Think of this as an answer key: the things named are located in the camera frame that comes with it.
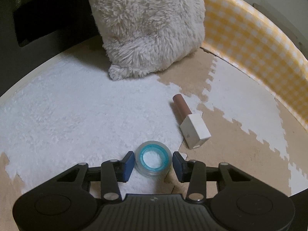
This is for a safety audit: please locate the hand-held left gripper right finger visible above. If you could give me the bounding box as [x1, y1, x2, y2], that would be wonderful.
[173, 151, 252, 203]

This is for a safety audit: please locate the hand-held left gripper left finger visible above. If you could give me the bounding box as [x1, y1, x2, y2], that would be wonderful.
[56, 151, 135, 203]

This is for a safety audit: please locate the clear tape roll teal core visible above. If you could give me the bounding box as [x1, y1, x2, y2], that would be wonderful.
[135, 141, 173, 177]

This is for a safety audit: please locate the brown lip gloss white cap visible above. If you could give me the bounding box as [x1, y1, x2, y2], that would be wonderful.
[172, 94, 212, 150]

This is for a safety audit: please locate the beige white foam puzzle mat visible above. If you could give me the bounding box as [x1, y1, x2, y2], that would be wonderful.
[0, 36, 308, 198]

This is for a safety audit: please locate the white fluffy rug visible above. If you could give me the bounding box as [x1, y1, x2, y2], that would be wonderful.
[0, 58, 207, 195]

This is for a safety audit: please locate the white fluffy plush toy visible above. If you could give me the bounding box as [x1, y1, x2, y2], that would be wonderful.
[85, 0, 206, 81]

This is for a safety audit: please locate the yellow checked padded barrier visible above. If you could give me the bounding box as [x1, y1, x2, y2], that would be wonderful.
[200, 0, 308, 126]

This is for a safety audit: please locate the dark furniture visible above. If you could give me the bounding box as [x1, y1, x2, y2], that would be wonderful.
[0, 0, 101, 99]

